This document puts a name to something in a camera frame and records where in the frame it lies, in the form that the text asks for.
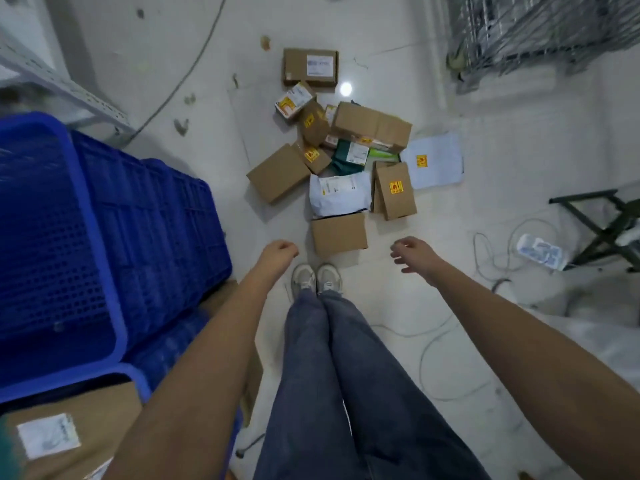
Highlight white metal shelf rack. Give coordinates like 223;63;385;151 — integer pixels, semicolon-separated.
0;24;136;135

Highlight person's left forearm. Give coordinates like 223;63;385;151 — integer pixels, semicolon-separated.
102;269;281;480

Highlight person's left hand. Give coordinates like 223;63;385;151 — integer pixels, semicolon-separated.
253;239;300;281

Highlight person's right forearm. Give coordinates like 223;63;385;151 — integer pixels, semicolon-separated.
427;267;640;480

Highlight large cardboard box three labels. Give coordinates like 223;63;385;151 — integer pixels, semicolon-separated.
0;382;143;480

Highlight grey floor cable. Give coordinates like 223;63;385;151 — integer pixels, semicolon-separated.
119;0;231;145

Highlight white power strip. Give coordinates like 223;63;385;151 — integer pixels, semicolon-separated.
515;233;571;271

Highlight person's leg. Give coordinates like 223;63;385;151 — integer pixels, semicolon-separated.
319;290;493;480
252;288;366;480

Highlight white sack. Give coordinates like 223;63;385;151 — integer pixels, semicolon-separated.
519;274;640;391

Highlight person's right grey shoe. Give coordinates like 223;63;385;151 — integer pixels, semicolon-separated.
316;263;343;295

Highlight pile of small parcels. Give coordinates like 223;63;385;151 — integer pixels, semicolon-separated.
245;47;466;221

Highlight person's left leg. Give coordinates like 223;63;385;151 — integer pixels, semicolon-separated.
252;288;366;480

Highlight small brown box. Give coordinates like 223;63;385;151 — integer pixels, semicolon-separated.
311;212;369;259

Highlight person's left grey shoe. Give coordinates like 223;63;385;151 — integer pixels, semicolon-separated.
291;263;317;299

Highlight person's grey shoe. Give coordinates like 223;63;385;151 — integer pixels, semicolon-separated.
291;263;317;299
316;263;343;295

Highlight person's right hand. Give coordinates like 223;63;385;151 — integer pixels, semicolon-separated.
389;236;446;288

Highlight metal wire cart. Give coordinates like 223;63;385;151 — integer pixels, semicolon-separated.
445;0;640;93

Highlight person's right leg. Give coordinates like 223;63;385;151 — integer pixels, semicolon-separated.
319;290;493;480

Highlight blue plastic crate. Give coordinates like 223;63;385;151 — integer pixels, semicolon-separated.
0;112;233;391
0;309;246;480

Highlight dark folding stool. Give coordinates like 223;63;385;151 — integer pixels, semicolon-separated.
549;182;640;273

